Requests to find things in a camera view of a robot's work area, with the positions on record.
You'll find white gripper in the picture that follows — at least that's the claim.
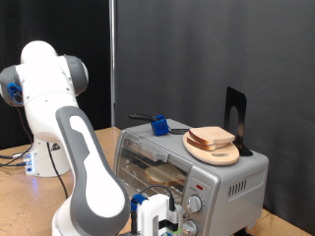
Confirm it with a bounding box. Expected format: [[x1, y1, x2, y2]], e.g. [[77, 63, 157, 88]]
[[136, 193, 171, 236]]

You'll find silver oven knob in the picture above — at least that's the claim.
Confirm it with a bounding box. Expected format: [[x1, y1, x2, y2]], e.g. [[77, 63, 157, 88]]
[[181, 219, 199, 236], [187, 195, 203, 214]]

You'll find glass oven door with handle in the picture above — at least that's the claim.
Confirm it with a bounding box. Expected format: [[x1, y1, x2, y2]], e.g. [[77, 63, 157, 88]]
[[114, 131, 193, 214]]

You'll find metal spatula with blue block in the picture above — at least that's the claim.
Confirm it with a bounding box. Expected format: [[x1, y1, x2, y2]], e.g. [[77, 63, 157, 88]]
[[128, 113, 191, 138]]

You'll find silver toaster oven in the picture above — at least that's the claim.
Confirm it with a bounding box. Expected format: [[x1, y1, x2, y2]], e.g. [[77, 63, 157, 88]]
[[112, 118, 270, 236]]

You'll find oval wooden cutting board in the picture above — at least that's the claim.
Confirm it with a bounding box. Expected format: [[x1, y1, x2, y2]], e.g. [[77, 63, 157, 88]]
[[182, 131, 241, 166]]

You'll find black metal bookend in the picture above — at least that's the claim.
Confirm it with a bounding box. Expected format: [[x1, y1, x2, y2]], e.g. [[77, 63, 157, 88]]
[[223, 86, 254, 157]]

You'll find vertical metal pole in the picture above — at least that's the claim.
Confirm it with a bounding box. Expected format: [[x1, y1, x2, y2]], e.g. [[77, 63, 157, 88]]
[[108, 0, 117, 128]]

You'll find dark grey backdrop panel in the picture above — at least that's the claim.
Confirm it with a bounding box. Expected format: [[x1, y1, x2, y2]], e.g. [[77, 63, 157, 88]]
[[115, 0, 315, 235]]

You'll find black curtain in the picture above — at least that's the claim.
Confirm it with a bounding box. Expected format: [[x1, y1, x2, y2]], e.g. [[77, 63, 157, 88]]
[[0, 0, 112, 150]]

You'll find blue cable connector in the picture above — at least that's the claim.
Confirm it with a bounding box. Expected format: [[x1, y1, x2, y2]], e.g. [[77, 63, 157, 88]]
[[130, 193, 149, 212]]

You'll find silver wrist camera blue mount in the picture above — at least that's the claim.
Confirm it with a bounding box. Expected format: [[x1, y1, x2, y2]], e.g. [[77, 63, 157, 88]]
[[157, 204, 186, 236]]

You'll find wire oven rack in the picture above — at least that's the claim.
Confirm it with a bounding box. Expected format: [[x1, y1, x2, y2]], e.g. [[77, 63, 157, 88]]
[[118, 156, 189, 201]]

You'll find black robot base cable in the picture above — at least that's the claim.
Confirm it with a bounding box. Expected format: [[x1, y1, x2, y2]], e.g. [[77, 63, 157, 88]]
[[0, 151, 26, 161], [0, 161, 28, 168]]

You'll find blue cable clip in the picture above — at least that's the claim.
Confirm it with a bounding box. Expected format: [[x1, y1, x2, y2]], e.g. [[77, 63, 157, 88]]
[[6, 82, 25, 105]]

